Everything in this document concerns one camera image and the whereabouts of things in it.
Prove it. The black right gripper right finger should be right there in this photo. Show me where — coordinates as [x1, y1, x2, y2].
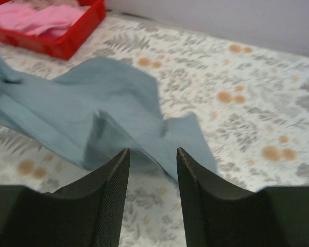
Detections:
[177, 148, 309, 246]

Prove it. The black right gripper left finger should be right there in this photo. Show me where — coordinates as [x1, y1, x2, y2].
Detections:
[0, 148, 130, 246]

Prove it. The blue-grey t shirt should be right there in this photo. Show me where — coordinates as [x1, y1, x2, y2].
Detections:
[0, 56, 217, 180]

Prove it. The floral table mat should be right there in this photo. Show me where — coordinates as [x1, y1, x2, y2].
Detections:
[0, 14, 309, 246]

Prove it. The red plastic bin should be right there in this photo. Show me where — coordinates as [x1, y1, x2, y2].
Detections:
[0, 0, 106, 60]

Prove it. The pink t shirt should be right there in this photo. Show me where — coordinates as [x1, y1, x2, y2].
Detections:
[0, 0, 89, 40]

